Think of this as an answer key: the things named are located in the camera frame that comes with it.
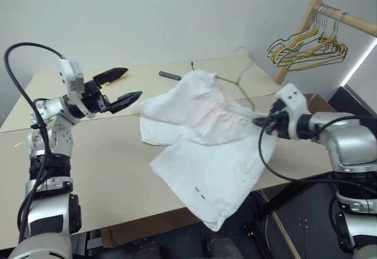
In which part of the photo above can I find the black table leg frame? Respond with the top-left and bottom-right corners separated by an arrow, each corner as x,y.
250,179 -> 328,222

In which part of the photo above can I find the white shirt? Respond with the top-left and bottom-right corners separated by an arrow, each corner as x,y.
138,69 -> 279,232

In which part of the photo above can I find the green wire hanger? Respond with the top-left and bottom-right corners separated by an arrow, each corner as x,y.
190,53 -> 257,112

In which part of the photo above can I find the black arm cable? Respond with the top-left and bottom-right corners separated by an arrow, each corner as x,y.
4,42 -> 66,244
258,114 -> 377,188

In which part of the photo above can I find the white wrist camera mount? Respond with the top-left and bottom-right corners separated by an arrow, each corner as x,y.
57,58 -> 87,115
275,84 -> 310,118

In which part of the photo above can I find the black panel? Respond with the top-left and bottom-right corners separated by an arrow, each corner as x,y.
326,85 -> 377,116

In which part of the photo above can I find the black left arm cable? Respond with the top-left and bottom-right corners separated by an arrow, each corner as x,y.
4,42 -> 66,244

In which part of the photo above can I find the brown cardboard sheet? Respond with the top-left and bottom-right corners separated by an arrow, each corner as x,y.
101,207 -> 207,247

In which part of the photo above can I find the wooden clothes rack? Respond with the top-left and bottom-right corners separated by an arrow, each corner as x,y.
275,0 -> 377,83

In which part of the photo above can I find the dark rounded shape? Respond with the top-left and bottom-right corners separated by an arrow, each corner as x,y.
128,240 -> 161,259
205,231 -> 238,259

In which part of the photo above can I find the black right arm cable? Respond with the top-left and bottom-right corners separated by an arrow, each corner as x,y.
258,114 -> 377,188

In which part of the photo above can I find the bunch of wire hangers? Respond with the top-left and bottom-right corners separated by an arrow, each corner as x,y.
276,8 -> 346,74

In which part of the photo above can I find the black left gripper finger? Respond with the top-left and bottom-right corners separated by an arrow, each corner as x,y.
107,90 -> 144,115
93,67 -> 130,87

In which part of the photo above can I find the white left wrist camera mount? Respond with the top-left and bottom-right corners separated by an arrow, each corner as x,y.
57,58 -> 87,115

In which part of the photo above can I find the grey cylindrical marker pen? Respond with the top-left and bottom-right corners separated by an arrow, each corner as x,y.
158,70 -> 181,81

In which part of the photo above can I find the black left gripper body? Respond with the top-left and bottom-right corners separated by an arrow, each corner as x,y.
84,81 -> 115,116

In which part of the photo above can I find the brown cardboard box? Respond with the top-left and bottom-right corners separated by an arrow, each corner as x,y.
305,93 -> 337,113

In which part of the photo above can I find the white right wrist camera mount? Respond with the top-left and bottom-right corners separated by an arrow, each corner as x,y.
275,84 -> 310,118

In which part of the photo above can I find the yellow wire hanger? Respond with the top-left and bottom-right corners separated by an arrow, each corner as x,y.
286,11 -> 349,72
270,11 -> 328,65

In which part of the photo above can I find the black base cabinet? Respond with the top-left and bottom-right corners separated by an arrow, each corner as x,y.
263,182 -> 350,259

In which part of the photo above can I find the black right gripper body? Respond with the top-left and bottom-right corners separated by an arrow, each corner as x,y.
262,101 -> 292,138

